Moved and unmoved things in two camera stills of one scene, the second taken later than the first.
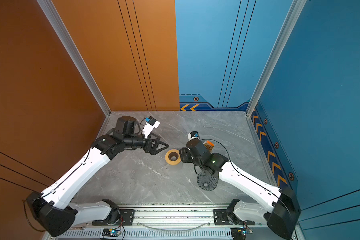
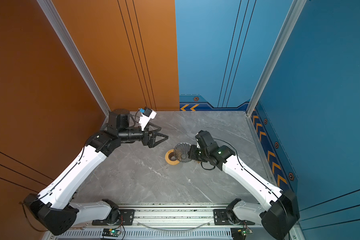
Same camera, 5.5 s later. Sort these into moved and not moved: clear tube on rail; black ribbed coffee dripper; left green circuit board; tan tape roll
Moved: black ribbed coffee dripper
Not moved: left green circuit board; clear tube on rail; tan tape roll
